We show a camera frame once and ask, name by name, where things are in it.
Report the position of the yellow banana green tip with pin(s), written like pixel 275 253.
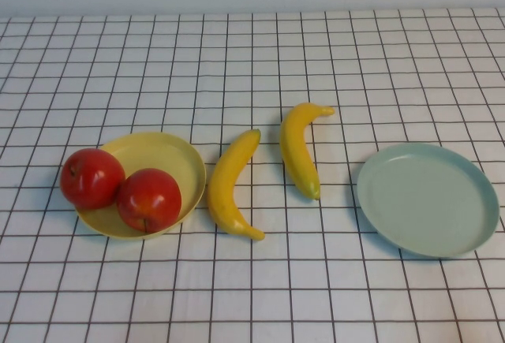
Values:
pixel 225 201

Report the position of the white grid-pattern tablecloth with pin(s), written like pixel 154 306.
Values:
pixel 252 63

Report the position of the yellow banana long stem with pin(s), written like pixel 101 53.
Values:
pixel 298 150

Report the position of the pale green round plate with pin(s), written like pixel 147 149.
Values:
pixel 428 201

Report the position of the red apple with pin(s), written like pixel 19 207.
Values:
pixel 90 181
pixel 150 201

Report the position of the yellow round plate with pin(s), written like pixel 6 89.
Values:
pixel 169 161

